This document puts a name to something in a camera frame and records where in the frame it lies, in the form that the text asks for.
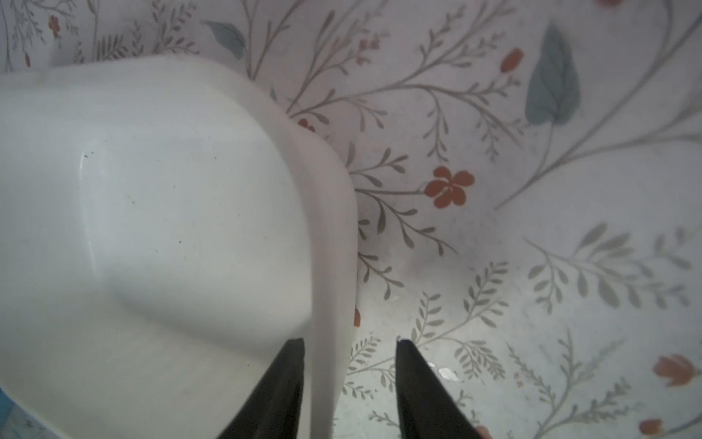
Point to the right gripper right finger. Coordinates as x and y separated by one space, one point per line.
425 409

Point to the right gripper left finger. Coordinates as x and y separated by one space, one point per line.
273 409

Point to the white plastic storage box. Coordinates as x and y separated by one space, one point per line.
165 228

